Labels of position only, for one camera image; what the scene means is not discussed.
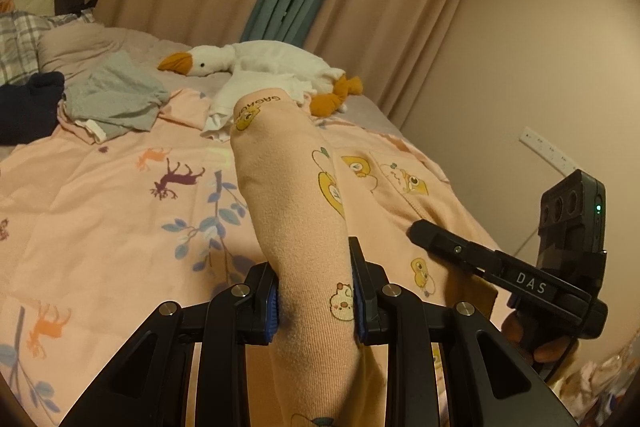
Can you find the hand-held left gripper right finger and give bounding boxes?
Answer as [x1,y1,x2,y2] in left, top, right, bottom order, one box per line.
[348,236,579,427]

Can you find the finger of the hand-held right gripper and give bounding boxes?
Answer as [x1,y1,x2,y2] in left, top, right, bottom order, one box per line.
[409,219,501,280]

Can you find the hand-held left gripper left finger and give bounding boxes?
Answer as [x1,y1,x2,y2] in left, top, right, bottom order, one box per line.
[59,262,279,427]

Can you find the pink duck-print pants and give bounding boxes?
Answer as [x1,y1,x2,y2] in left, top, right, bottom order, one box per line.
[227,89,501,427]

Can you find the person's right hand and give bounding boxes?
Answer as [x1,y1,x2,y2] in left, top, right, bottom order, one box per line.
[501,311,578,364]

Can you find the colourful printed cloth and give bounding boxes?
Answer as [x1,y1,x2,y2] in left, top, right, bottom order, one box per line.
[552,342,638,423]

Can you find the pink animal-print bedsheet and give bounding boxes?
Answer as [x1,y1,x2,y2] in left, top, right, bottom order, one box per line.
[0,87,501,427]

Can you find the white garment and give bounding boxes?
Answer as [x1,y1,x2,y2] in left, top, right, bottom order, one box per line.
[201,72,307,142]

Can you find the white goose plush toy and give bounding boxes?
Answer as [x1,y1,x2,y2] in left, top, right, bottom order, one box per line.
[157,41,365,118]

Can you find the grey garment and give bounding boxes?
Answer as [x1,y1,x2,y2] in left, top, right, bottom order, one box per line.
[59,52,171,145]

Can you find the navy garment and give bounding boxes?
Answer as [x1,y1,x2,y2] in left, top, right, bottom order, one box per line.
[0,71,67,146]

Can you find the pink quilt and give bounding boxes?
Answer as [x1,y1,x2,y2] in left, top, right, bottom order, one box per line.
[37,24,173,80]

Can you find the grey plaid bedding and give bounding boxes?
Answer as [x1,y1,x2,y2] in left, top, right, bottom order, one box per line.
[0,9,96,86]

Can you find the black cable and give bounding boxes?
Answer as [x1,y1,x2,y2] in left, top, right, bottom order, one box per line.
[542,339,581,383]

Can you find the white wall socket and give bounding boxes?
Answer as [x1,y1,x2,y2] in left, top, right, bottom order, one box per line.
[519,125,578,174]

